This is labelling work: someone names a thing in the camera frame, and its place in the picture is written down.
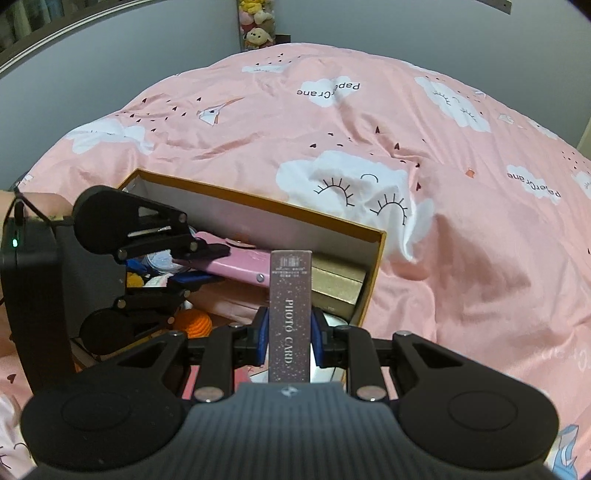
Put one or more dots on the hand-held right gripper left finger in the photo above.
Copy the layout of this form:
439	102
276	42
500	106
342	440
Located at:
262	337

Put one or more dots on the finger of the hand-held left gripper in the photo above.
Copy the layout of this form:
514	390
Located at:
203	251
198	278

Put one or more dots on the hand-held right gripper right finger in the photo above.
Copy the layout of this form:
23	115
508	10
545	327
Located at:
317	337

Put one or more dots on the purple glitter card box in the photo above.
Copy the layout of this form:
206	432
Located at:
288	323

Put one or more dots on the pink case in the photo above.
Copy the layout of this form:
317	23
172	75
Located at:
235	265

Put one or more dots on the white crochet rabbit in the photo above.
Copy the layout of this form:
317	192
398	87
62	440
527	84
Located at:
157	280

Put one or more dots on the gold box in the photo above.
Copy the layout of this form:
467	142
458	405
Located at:
337	286

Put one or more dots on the brown plush bear blue outfit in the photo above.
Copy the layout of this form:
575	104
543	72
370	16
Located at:
135	272

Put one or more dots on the orange cardboard box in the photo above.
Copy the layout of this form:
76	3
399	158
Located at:
371	277

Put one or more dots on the person's left forearm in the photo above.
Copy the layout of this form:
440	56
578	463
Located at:
41	205

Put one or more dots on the round blue white tin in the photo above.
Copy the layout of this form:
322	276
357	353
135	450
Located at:
159	262

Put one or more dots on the orange crochet ball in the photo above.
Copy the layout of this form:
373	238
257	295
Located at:
196	323

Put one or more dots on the pink printed blanket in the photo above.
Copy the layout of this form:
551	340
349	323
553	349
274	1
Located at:
461	277

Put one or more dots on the glass door wardrobe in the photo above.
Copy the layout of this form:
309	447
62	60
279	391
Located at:
27	18

